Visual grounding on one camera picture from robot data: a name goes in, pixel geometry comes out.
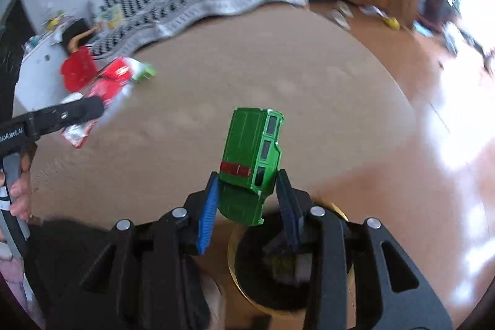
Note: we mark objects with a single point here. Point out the red and white packet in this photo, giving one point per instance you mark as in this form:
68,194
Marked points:
110,82

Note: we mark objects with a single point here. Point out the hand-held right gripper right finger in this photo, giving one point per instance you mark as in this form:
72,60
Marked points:
288,214

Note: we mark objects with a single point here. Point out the white paper scrap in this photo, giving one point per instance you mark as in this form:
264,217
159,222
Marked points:
370,10
342,16

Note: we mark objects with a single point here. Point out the black bin with gold rim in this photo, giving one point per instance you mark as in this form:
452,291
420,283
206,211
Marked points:
267,287

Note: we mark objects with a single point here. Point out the pink cloth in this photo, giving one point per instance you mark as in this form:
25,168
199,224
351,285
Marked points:
11,279

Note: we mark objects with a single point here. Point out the yellow toy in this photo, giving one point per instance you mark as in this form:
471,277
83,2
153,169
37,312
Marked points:
56,22

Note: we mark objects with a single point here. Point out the yellow picture book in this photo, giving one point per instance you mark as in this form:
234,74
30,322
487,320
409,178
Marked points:
112,16

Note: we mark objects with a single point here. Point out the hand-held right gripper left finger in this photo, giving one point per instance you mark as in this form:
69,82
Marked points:
207,221

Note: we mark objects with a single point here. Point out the green toy car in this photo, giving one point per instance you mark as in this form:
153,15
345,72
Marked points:
251,144

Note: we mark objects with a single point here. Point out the green and white packet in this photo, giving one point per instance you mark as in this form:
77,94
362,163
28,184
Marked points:
145,71

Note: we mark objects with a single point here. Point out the person's left hand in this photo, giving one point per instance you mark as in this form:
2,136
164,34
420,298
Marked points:
24,198

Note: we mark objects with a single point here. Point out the small yellow floor item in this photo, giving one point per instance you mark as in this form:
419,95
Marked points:
391,23

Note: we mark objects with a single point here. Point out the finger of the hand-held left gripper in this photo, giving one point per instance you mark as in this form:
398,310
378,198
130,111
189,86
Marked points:
65,114

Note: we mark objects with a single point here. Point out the white cabinet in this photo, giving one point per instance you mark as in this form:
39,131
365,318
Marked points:
42,57

